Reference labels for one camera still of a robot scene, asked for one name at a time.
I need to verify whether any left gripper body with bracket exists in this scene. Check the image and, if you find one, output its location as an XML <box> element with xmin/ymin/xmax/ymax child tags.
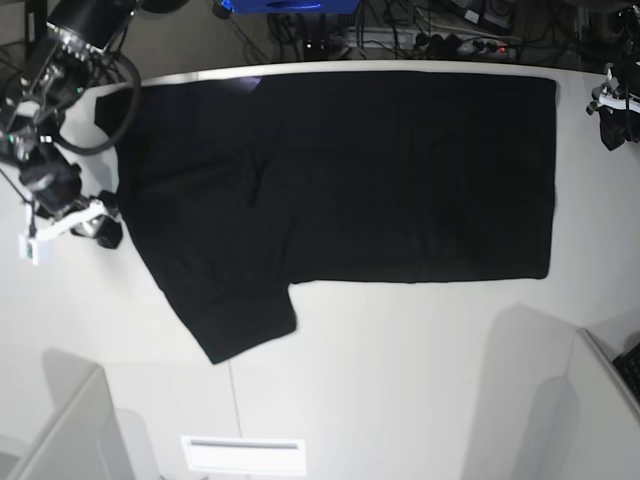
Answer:
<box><xmin>586</xmin><ymin>62</ymin><xmax>639</xmax><ymax>115</ymax></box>

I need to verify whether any right gripper body with bracket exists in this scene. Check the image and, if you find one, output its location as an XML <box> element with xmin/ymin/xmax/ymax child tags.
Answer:
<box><xmin>19</xmin><ymin>160</ymin><xmax>120</xmax><ymax>240</ymax></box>

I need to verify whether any black T-shirt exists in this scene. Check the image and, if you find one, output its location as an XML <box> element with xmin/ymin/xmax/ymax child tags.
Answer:
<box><xmin>116</xmin><ymin>71</ymin><xmax>557</xmax><ymax>364</ymax></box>

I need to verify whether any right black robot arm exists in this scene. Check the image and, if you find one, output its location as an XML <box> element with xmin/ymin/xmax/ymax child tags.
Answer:
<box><xmin>1</xmin><ymin>1</ymin><xmax>142</xmax><ymax>263</ymax></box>

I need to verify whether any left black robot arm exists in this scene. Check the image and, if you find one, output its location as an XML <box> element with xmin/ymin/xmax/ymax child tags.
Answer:
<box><xmin>586</xmin><ymin>2</ymin><xmax>639</xmax><ymax>151</ymax></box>

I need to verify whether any white power strip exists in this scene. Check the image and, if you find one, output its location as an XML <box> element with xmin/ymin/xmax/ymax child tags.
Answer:
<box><xmin>344</xmin><ymin>27</ymin><xmax>522</xmax><ymax>59</ymax></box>

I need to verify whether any blue box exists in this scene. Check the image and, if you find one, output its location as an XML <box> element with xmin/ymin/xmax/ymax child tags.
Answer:
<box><xmin>220</xmin><ymin>0</ymin><xmax>360</xmax><ymax>15</ymax></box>

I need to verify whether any black keyboard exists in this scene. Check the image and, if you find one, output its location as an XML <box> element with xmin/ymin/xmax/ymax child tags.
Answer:
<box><xmin>613</xmin><ymin>345</ymin><xmax>640</xmax><ymax>401</ymax></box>

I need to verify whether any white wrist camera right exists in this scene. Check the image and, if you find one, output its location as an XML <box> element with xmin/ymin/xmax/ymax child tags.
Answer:
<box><xmin>18</xmin><ymin>235</ymin><xmax>52</xmax><ymax>266</ymax></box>

